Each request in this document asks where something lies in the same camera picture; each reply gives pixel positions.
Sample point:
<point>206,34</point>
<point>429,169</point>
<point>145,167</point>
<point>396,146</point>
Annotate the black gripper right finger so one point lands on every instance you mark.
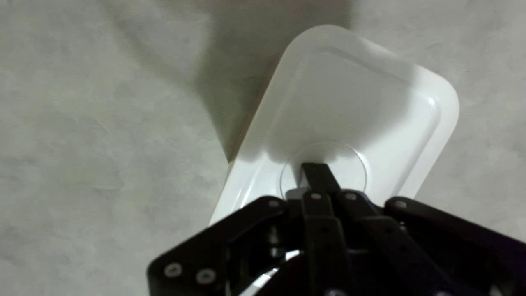
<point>416,246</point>

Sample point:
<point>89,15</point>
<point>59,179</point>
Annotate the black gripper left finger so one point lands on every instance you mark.
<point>257,240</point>

